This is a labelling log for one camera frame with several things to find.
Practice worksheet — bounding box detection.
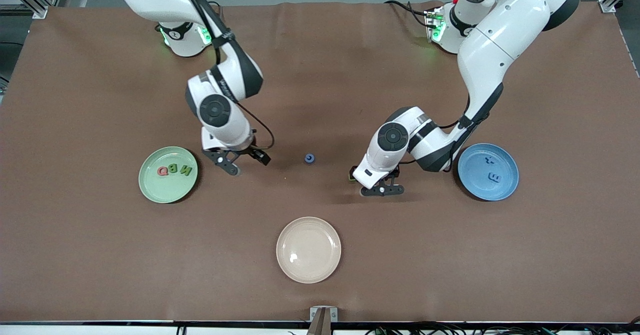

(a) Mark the brown table mat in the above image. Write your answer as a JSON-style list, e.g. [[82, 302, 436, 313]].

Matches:
[[0, 1, 640, 324]]

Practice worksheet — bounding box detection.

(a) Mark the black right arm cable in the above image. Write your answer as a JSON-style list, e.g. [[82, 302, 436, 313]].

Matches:
[[172, 0, 276, 152]]

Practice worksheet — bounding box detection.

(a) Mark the metal left arm base bracket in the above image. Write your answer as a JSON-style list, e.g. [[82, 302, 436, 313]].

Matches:
[[424, 6, 447, 43]]

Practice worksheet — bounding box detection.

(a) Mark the green plate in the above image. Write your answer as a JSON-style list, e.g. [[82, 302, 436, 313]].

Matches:
[[138, 146, 199, 204]]

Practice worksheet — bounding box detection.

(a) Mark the blue plate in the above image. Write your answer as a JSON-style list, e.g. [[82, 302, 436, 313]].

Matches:
[[457, 143, 520, 202]]

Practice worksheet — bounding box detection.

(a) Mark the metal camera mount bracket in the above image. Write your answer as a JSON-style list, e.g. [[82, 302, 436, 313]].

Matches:
[[309, 306, 339, 335]]

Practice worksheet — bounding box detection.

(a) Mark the black table edge trim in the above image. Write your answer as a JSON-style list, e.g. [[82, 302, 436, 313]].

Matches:
[[0, 319, 640, 326]]

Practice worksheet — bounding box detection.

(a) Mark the black left arm base cable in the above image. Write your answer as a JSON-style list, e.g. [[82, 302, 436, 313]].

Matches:
[[384, 0, 432, 28]]

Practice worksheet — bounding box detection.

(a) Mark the beige plate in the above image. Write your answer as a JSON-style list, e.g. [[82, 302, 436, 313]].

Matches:
[[276, 216, 342, 284]]

